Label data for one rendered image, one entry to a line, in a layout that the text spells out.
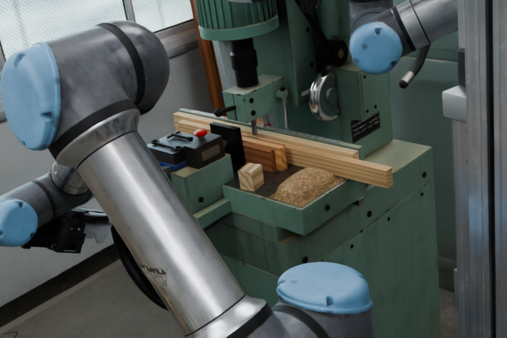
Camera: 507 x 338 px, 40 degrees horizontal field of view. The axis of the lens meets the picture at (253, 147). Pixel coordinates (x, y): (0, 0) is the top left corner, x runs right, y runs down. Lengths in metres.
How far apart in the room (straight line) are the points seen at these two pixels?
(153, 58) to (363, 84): 0.80
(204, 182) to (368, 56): 0.57
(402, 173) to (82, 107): 1.10
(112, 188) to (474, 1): 0.44
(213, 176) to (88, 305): 1.53
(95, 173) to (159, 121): 2.34
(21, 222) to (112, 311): 1.74
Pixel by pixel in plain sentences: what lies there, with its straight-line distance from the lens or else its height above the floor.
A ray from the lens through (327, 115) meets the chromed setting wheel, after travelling 1.63.
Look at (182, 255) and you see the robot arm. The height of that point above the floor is 1.14.
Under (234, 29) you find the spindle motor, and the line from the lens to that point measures 1.50.
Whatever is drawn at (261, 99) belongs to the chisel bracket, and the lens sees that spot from 1.61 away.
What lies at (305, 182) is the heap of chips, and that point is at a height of 0.93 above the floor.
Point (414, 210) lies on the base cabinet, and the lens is 1.87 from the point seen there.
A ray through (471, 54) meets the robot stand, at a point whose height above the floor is 1.33.
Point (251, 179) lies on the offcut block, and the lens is 1.48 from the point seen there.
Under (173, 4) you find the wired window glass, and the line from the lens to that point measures 3.26.
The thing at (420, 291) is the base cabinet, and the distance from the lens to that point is 2.00.
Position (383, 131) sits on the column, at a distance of 1.88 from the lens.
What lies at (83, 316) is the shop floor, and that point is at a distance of 2.91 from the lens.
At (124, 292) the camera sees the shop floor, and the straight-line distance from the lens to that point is 2.98.
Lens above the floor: 1.55
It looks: 22 degrees down
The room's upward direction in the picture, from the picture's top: 9 degrees counter-clockwise
